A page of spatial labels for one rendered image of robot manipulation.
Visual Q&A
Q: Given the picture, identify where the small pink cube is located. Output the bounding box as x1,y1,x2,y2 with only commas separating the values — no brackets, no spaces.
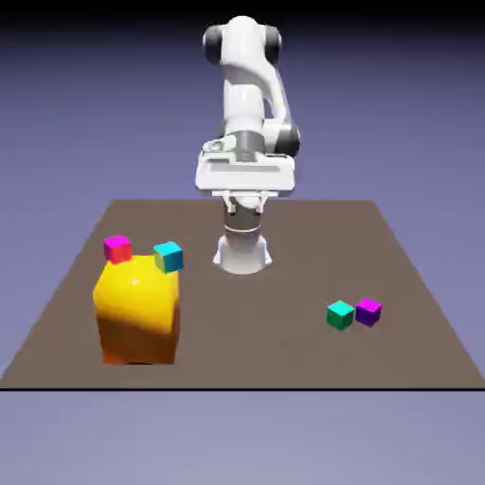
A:
102,234,134,265

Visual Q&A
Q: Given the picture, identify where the small purple cube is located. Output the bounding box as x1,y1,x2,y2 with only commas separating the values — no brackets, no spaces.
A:
354,296,384,328

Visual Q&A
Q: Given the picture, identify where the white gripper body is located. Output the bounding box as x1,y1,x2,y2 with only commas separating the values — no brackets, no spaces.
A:
194,152,297,199

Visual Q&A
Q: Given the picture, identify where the large yellow box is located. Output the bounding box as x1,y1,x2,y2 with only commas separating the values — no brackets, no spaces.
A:
92,254,182,366

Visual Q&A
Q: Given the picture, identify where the small green cube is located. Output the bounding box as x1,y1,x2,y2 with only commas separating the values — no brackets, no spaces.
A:
325,299,356,332

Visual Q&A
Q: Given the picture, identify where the small cyan cube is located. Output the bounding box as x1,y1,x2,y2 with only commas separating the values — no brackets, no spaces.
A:
152,241,186,275

